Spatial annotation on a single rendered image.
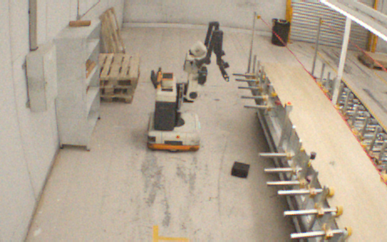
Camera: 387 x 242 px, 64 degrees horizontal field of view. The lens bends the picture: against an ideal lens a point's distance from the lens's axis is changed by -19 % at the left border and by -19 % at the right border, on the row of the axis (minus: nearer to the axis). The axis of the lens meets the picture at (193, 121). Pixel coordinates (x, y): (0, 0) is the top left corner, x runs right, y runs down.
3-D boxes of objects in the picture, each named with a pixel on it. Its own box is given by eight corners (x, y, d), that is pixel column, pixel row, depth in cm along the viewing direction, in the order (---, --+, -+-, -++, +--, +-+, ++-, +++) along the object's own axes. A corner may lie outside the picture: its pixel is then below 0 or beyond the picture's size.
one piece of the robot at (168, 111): (153, 139, 481) (154, 77, 441) (154, 118, 529) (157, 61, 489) (179, 140, 484) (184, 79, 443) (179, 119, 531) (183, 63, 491)
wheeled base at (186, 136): (146, 149, 483) (146, 133, 471) (149, 124, 539) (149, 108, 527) (199, 152, 488) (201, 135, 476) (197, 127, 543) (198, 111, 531)
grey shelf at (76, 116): (60, 149, 469) (52, 39, 394) (74, 117, 547) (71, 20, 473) (89, 151, 472) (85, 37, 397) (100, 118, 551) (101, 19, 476)
